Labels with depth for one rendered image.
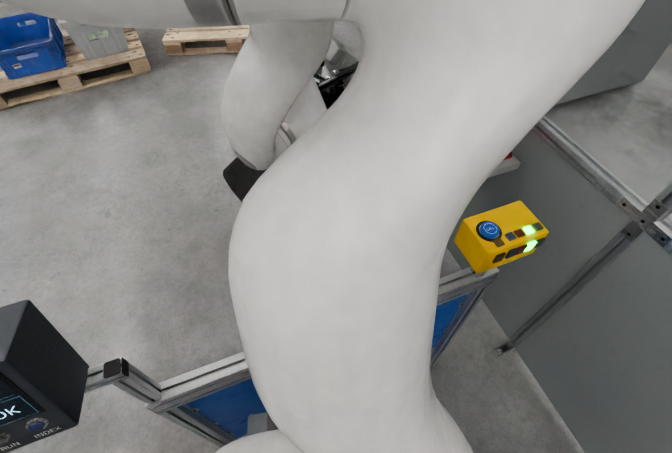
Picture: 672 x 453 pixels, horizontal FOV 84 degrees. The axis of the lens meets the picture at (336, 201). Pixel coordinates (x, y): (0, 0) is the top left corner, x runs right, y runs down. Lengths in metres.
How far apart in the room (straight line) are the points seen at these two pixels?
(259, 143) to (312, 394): 0.35
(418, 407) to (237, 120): 0.36
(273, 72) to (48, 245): 2.28
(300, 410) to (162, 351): 1.82
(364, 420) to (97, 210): 2.50
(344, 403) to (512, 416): 1.75
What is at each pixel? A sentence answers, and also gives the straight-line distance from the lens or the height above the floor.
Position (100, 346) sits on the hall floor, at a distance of 2.13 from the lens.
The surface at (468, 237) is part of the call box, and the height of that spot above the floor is 1.05.
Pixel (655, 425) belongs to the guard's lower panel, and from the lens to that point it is 1.58.
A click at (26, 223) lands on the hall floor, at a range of 2.80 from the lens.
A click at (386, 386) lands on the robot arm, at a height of 1.58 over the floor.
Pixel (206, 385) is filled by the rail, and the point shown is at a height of 0.85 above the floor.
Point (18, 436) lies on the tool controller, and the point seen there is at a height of 1.10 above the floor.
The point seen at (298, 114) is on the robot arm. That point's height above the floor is 1.42.
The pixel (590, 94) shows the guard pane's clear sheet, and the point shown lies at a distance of 1.25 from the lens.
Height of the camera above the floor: 1.75
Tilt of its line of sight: 51 degrees down
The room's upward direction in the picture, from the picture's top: straight up
